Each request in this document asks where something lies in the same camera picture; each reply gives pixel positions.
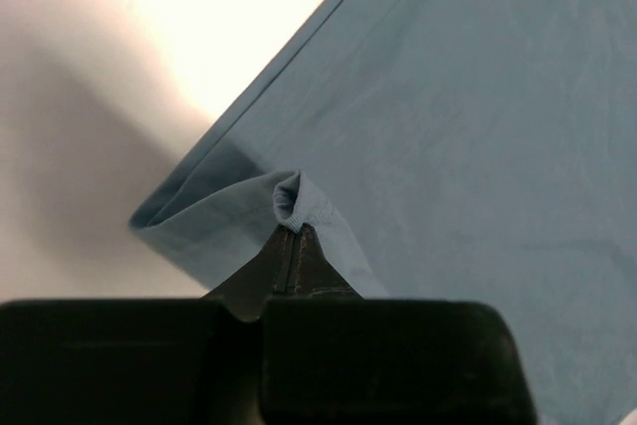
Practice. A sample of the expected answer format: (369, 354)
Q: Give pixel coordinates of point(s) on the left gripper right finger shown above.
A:
(332, 357)

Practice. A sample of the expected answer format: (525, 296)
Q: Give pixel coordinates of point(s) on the grey-blue t shirt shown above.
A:
(478, 150)

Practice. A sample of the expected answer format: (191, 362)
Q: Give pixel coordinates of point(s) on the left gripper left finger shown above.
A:
(140, 361)

